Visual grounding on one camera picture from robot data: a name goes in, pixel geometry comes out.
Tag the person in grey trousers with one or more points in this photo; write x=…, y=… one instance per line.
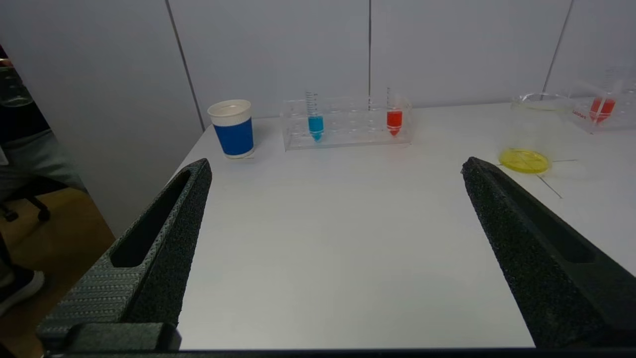
x=35, y=156

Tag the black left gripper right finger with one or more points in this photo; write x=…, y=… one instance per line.
x=541, y=258

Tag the black wheeled chair base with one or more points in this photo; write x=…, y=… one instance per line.
x=30, y=199

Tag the clear acrylic test tube rack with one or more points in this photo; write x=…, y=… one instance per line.
x=581, y=117
x=348, y=134

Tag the clear glass beaker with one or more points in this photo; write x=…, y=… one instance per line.
x=526, y=160

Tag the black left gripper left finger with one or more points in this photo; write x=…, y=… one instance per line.
x=159, y=268

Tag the test tube with blue liquid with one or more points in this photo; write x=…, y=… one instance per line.
x=315, y=124

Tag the test tube with red liquid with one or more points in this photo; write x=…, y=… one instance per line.
x=602, y=109
x=394, y=121

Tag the blue white paper cup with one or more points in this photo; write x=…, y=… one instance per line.
x=234, y=136

